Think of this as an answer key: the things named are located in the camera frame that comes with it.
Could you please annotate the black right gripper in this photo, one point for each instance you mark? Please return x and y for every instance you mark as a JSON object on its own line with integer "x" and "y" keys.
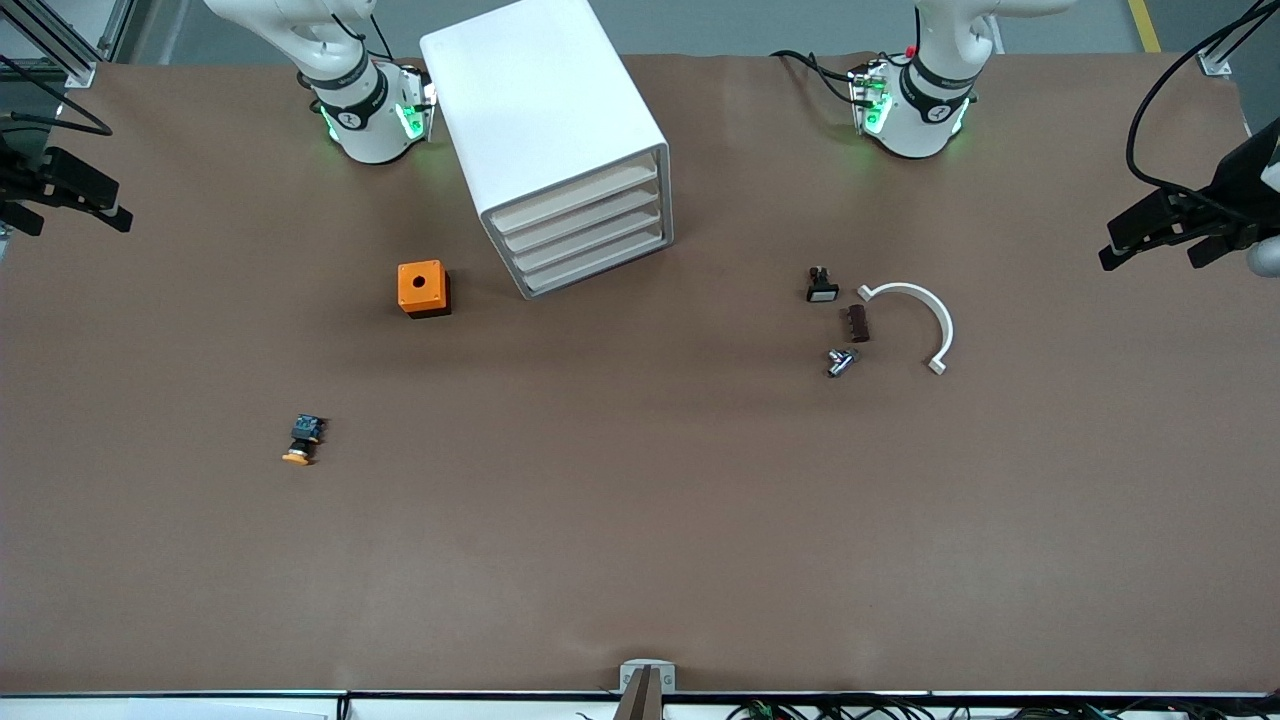
{"x": 20, "y": 182}

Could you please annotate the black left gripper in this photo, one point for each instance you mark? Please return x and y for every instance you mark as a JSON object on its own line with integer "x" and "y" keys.
{"x": 1236, "y": 188}

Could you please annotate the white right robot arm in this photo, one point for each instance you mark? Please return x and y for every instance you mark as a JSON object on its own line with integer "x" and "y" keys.
{"x": 370, "y": 130}

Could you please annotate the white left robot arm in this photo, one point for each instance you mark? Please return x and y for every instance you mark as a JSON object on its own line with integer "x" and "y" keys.
{"x": 915, "y": 130}

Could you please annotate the yellow capped push button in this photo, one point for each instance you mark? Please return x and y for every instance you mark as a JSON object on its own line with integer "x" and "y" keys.
{"x": 303, "y": 435}

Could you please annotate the black white push button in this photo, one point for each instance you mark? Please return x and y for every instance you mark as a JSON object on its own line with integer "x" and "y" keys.
{"x": 822, "y": 290}

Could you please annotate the brown plastic block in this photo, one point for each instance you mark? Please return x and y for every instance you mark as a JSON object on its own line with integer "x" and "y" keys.
{"x": 853, "y": 324}

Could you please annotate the orange box with hole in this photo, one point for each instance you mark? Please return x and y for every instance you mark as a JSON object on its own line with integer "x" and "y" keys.
{"x": 420, "y": 285}

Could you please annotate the small metal connector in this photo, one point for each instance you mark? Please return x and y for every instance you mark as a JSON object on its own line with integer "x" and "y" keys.
{"x": 840, "y": 362}

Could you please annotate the brown wedge piece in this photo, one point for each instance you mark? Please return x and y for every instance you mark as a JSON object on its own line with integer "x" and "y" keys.
{"x": 640, "y": 700}

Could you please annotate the aluminium frame profile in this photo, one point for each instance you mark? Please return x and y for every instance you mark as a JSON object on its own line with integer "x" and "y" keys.
{"x": 1215, "y": 62}
{"x": 80, "y": 72}

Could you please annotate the white curved plastic bracket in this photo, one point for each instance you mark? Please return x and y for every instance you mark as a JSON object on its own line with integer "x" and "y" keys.
{"x": 905, "y": 288}

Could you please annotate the grey metal bracket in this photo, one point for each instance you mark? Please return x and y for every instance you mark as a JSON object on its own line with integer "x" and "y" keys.
{"x": 668, "y": 672}

